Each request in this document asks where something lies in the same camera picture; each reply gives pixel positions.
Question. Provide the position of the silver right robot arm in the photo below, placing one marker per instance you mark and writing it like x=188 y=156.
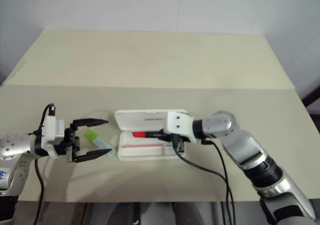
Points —
x=250 y=145

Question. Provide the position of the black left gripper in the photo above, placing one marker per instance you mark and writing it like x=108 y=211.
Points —
x=67 y=141

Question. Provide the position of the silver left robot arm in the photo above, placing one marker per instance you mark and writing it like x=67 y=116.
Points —
x=15 y=145

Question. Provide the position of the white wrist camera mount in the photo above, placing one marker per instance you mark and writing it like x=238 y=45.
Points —
x=49 y=128
x=180 y=124

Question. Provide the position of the white plastic pencil case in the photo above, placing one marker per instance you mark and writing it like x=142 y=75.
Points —
x=140 y=117

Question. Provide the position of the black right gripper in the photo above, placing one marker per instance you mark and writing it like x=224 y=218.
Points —
x=179 y=143

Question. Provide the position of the black furniture frame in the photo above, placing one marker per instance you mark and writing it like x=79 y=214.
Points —
x=312 y=102

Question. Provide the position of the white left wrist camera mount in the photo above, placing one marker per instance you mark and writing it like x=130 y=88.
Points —
x=49 y=128

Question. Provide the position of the red marker with black barrel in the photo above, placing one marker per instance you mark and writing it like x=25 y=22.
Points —
x=140 y=134

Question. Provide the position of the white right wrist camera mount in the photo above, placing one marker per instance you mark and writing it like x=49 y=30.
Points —
x=180 y=124

